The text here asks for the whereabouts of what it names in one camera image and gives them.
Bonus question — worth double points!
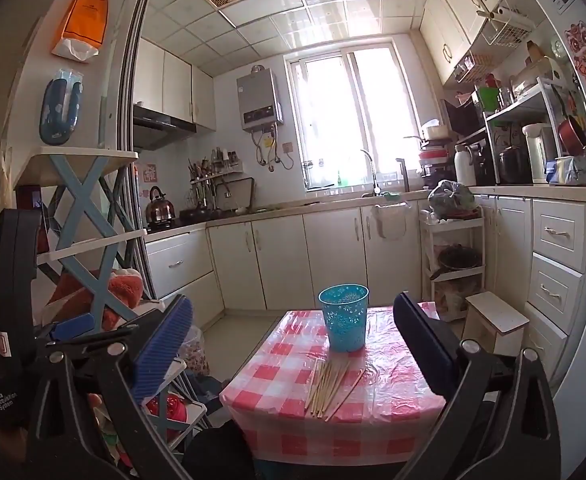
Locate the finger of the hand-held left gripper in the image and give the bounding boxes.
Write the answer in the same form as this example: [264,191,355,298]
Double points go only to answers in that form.
[50,314,98,343]
[45,297,176,358]

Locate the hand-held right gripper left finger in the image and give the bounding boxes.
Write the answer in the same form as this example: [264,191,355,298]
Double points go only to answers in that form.
[25,294,196,480]

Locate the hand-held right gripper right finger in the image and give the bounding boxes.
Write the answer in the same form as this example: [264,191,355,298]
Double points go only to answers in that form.
[392,291,561,480]

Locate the blue perforated plastic bucket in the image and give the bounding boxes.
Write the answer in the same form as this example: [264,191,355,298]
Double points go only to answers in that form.
[318,283,370,353]

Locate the pile of wooden chopsticks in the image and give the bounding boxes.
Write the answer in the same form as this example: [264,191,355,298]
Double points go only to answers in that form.
[304,357,366,422]

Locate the floral trash bin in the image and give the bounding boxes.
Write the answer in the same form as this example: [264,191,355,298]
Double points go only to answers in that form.
[179,325,212,378]

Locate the orange plush cloth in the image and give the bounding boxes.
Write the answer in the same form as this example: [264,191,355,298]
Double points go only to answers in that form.
[48,267,144,333]

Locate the dark blue bag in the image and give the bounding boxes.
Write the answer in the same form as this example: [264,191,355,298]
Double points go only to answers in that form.
[193,375,231,411]

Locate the white trolley cart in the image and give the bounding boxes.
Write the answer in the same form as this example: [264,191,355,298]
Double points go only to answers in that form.
[419,205,486,322]

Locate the small white stool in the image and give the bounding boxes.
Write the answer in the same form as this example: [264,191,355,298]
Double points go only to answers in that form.
[462,291,530,357]

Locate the black pot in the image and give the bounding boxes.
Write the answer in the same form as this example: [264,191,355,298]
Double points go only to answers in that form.
[430,244,481,281]

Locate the red checkered tablecloth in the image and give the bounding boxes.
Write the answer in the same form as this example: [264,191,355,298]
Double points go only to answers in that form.
[219,301,474,467]

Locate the person's dark trouser leg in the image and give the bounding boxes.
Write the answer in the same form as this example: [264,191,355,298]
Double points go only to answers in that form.
[182,417,274,480]

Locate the white hanging bin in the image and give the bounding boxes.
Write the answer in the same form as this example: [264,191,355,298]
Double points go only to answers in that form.
[372,200,409,241]

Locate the steel kettle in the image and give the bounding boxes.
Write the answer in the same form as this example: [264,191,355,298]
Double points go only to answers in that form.
[145,186,176,225]

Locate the black gas stove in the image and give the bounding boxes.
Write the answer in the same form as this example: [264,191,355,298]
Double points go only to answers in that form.
[175,205,226,224]

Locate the white and blue shelf rack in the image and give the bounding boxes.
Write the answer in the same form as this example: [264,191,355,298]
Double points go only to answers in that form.
[13,147,209,480]

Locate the knotted plastic bag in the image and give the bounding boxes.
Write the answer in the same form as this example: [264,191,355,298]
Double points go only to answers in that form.
[427,179,476,221]

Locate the chrome faucet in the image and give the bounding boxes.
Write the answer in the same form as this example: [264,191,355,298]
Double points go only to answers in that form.
[359,149,383,197]

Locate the blue patterned U-shaped item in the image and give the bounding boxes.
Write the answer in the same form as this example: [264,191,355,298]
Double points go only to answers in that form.
[39,71,84,146]

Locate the black framed splash guard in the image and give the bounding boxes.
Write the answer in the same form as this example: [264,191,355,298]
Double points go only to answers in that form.
[213,176,255,214]

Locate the white drawer cabinet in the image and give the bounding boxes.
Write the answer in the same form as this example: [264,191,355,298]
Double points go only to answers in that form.
[476,187,586,386]

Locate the white thermos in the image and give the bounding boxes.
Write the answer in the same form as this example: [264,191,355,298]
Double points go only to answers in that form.
[454,143,477,187]

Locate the stack of pots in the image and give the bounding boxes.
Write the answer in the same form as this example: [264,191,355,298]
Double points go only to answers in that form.
[417,119,455,178]

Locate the black cooker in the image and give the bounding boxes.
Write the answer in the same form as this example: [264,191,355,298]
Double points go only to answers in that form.
[498,145,532,185]

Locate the black range hood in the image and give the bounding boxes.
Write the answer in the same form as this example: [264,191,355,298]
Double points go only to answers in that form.
[133,104,197,152]

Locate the white electric kettle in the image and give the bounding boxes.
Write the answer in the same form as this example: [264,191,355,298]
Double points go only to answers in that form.
[522,123,558,184]

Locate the plastic wrapped packet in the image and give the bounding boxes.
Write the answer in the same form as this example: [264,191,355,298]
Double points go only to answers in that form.
[546,155,586,187]

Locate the black microwave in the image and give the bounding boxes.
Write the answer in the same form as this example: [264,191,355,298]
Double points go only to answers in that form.
[442,96,488,137]

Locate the kitchen window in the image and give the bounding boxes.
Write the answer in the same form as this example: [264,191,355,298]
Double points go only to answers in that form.
[284,42,424,192]

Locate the red pot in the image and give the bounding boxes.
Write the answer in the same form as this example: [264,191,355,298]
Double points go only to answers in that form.
[558,116,586,157]

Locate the white counter shelf rack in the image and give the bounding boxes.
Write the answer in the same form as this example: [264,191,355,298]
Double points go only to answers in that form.
[483,77,586,186]

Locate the silver water heater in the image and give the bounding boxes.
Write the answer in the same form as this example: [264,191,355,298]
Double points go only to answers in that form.
[236,66,284,134]

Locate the orange tissue packet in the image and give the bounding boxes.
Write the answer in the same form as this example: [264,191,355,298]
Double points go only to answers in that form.
[50,0,111,63]

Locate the red lion sticker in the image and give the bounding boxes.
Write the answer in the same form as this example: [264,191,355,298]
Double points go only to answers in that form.
[564,21,586,91]

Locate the wall utensil rack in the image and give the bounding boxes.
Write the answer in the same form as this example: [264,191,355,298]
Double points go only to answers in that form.
[188,147,244,186]

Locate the grey sliding door frame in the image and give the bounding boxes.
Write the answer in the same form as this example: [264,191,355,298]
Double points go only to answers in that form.
[118,0,166,306]

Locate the white wire hanging basket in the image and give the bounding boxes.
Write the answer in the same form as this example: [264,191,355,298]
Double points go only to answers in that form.
[477,5,534,50]
[453,51,496,83]

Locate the white corner wall cabinets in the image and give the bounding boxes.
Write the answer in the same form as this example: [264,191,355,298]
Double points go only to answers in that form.
[419,0,517,86]

